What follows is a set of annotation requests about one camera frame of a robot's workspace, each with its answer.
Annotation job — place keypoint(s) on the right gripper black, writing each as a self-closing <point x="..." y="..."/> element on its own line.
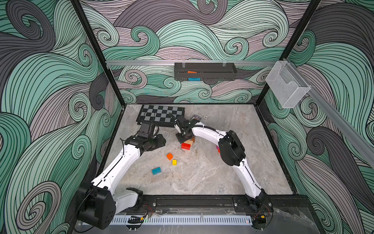
<point x="183" y="136"/>

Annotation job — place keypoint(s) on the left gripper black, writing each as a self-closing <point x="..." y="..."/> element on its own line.
<point x="160" y="142"/>

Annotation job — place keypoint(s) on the natural wood block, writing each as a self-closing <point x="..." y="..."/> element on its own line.
<point x="190" y="142"/>

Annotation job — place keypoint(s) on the red rectangular block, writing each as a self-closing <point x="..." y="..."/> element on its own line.
<point x="185" y="146"/>

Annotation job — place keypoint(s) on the orange cube block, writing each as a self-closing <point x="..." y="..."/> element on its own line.
<point x="169" y="156"/>

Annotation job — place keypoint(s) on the teal small block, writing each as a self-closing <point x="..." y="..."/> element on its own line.
<point x="156" y="171"/>

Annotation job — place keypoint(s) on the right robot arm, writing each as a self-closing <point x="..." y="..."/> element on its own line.
<point x="232" y="153"/>

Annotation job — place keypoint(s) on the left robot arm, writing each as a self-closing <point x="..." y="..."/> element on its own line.
<point x="96" y="202"/>

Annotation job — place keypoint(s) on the black grey chessboard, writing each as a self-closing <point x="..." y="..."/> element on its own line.
<point x="158" y="114"/>

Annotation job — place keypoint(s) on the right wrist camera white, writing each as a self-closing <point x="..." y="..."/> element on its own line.
<point x="180" y="123"/>

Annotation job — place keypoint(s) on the black wall tray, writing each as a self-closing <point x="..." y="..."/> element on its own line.
<point x="207" y="72"/>

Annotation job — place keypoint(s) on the white slotted cable duct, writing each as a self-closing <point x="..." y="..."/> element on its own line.
<point x="199" y="220"/>

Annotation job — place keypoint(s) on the aluminium back rail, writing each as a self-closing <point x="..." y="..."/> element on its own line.
<point x="138" y="62"/>

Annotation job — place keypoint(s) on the aluminium rail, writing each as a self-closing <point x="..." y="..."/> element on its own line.
<point x="323" y="95"/>
<point x="138" y="62"/>

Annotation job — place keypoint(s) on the clear plastic wall box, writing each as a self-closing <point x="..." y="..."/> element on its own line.
<point x="287" y="84"/>

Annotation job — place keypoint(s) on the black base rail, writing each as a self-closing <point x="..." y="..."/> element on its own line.
<point x="161" y="204"/>

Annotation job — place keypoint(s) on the aluminium right rail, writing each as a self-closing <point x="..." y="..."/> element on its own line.
<point x="323" y="95"/>

